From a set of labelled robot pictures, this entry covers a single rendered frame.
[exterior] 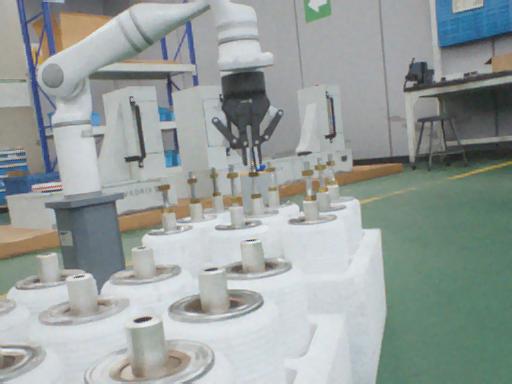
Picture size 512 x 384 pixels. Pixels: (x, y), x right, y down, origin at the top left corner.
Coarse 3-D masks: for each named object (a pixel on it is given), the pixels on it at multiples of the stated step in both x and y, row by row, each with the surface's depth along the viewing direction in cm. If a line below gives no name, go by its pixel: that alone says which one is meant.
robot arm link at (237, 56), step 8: (240, 40) 89; (248, 40) 89; (256, 40) 91; (224, 48) 90; (232, 48) 89; (240, 48) 89; (248, 48) 89; (256, 48) 90; (224, 56) 90; (232, 56) 86; (240, 56) 86; (248, 56) 86; (256, 56) 86; (264, 56) 86; (272, 56) 87; (224, 64) 86; (232, 64) 86; (240, 64) 86; (248, 64) 86; (256, 64) 86; (264, 64) 86; (272, 64) 87; (224, 72) 91; (232, 72) 90
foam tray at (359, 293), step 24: (360, 264) 82; (312, 288) 77; (336, 288) 76; (360, 288) 75; (384, 288) 112; (312, 312) 77; (336, 312) 76; (360, 312) 75; (384, 312) 108; (360, 336) 76; (360, 360) 77
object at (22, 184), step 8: (16, 176) 505; (24, 176) 496; (32, 176) 500; (40, 176) 506; (48, 176) 512; (56, 176) 519; (8, 184) 522; (16, 184) 511; (24, 184) 500; (32, 184) 501; (8, 192) 525; (16, 192) 514; (24, 192) 503
